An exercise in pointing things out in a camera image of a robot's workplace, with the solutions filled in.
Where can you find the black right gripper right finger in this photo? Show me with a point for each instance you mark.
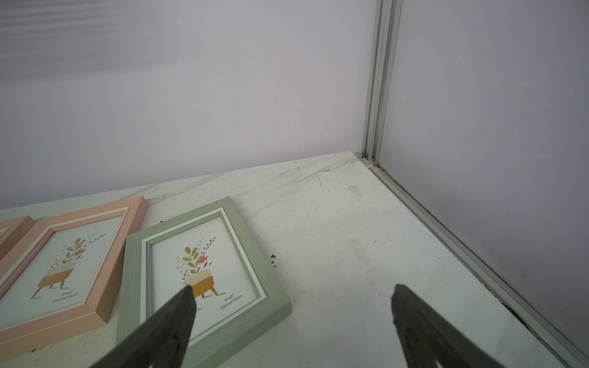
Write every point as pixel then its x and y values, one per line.
pixel 428 339

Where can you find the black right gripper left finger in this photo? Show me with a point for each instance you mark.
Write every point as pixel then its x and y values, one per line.
pixel 161 341

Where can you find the green picture frame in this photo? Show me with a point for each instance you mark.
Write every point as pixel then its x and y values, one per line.
pixel 212 254

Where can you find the pink picture frame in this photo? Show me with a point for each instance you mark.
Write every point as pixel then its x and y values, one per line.
pixel 62 278
pixel 12 232

